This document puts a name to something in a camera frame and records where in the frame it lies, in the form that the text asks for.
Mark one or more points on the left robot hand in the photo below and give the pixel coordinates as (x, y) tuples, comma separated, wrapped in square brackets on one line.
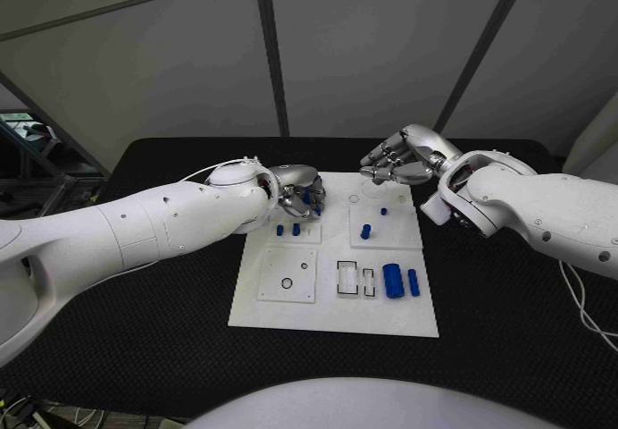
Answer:
[(299, 187)]

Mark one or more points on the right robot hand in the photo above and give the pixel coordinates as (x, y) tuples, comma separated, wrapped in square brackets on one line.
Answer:
[(411, 157)]

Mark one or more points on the blue part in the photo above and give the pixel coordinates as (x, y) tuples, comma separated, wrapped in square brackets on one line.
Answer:
[(313, 201)]

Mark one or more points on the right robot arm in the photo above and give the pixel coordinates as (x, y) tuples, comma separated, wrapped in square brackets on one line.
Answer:
[(541, 204)]

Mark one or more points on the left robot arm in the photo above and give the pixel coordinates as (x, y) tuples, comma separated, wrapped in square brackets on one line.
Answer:
[(120, 228)]

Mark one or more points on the white task board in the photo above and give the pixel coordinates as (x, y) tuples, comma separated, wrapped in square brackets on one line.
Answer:
[(334, 285)]

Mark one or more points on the large blue cylinder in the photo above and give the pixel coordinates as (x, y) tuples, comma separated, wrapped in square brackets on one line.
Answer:
[(394, 280)]

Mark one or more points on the thin long blue cylinder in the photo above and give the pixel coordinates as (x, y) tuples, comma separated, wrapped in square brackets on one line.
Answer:
[(414, 282)]

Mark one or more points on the cluttered workshop desk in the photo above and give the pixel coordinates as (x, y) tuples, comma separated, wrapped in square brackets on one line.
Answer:
[(34, 161)]

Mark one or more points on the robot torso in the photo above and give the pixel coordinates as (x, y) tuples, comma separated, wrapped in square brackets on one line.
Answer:
[(372, 405)]

